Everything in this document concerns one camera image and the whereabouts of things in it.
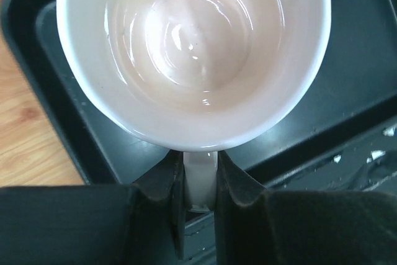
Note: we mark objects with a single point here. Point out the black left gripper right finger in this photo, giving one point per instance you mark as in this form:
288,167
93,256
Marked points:
254,225

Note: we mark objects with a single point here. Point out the pink mug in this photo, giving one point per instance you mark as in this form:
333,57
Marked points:
196,76

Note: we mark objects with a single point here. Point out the black plastic tray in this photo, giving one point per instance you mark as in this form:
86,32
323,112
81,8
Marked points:
340,137

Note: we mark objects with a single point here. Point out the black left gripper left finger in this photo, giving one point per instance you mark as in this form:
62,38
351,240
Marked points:
139,223

